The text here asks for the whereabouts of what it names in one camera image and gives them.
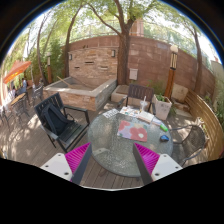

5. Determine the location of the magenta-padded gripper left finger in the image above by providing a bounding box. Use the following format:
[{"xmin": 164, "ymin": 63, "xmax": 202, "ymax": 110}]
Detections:
[{"xmin": 39, "ymin": 142, "xmax": 93, "ymax": 186}]

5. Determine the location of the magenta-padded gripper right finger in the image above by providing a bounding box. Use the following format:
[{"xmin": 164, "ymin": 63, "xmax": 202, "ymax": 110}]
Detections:
[{"xmin": 132, "ymin": 142, "xmax": 184, "ymax": 187}]

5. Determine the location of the black metal armchair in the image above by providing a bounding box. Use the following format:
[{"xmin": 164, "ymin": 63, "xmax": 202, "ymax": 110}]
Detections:
[{"xmin": 34, "ymin": 92, "xmax": 91, "ymax": 154}]

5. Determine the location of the grey wicker armchair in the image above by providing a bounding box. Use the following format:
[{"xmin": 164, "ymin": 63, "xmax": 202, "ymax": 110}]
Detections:
[{"xmin": 169, "ymin": 123, "xmax": 209, "ymax": 166}]

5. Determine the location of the blue and white flat box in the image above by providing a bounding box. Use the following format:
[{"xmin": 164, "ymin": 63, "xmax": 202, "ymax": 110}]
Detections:
[{"xmin": 151, "ymin": 117, "xmax": 163, "ymax": 126}]

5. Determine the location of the black backpack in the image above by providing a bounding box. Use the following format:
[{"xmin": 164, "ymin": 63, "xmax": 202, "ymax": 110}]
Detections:
[{"xmin": 41, "ymin": 103, "xmax": 76, "ymax": 136}]

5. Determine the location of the white square concrete planter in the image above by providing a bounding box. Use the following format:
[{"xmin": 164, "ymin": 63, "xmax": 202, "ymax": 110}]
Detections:
[{"xmin": 152, "ymin": 93, "xmax": 173, "ymax": 121}]

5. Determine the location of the colourful printed magazine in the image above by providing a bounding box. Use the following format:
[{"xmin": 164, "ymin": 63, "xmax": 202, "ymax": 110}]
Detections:
[{"xmin": 119, "ymin": 105, "xmax": 141, "ymax": 118}]

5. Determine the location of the wooden slatted fence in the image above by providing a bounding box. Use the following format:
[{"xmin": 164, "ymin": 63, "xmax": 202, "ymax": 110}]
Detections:
[{"xmin": 184, "ymin": 89, "xmax": 224, "ymax": 161}]

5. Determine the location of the group of dark patio chairs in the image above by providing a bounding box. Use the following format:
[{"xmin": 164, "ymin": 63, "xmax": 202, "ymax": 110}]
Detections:
[{"xmin": 0, "ymin": 83, "xmax": 45, "ymax": 126}]

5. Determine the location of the beige stone block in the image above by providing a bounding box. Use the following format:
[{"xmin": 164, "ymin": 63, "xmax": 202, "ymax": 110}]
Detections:
[{"xmin": 171, "ymin": 83, "xmax": 189, "ymax": 103}]

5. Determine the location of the white number plate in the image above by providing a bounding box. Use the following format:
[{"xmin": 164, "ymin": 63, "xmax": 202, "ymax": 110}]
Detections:
[{"xmin": 102, "ymin": 108, "xmax": 120, "ymax": 120}]

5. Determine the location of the raised stone basin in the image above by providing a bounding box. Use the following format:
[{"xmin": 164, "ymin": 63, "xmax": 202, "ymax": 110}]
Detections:
[{"xmin": 43, "ymin": 76, "xmax": 118, "ymax": 112}]

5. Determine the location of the dark wooden slatted chair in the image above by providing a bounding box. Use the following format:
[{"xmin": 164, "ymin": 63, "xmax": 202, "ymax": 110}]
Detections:
[{"xmin": 116, "ymin": 83, "xmax": 157, "ymax": 116}]

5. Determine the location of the person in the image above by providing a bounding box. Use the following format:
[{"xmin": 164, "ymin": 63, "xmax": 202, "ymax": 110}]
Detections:
[{"xmin": 18, "ymin": 78, "xmax": 29, "ymax": 96}]

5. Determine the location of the orange patio umbrella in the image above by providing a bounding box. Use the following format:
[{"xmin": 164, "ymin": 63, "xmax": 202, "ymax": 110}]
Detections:
[{"xmin": 3, "ymin": 59, "xmax": 33, "ymax": 85}]

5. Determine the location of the slim leaning tree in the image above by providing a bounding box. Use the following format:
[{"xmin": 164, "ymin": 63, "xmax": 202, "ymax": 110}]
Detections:
[{"xmin": 186, "ymin": 19, "xmax": 205, "ymax": 95}]

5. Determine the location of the thin curved tree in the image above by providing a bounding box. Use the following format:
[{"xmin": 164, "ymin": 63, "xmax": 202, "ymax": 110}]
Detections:
[{"xmin": 62, "ymin": 3, "xmax": 85, "ymax": 79}]

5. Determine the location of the large forked tree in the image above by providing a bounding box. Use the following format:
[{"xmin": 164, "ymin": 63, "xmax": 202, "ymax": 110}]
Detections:
[{"xmin": 79, "ymin": 0, "xmax": 161, "ymax": 86}]

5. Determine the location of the tall wooden lamp post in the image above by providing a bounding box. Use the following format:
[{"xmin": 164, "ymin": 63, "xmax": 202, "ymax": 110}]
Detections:
[{"xmin": 163, "ymin": 44, "xmax": 180, "ymax": 100}]

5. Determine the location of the short wooden lamp post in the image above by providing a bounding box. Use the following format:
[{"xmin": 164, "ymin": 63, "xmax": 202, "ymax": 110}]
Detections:
[{"xmin": 46, "ymin": 51, "xmax": 54, "ymax": 84}]

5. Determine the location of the white wall utility box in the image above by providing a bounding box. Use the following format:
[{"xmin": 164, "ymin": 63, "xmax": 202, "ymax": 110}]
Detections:
[{"xmin": 129, "ymin": 68, "xmax": 139, "ymax": 81}]

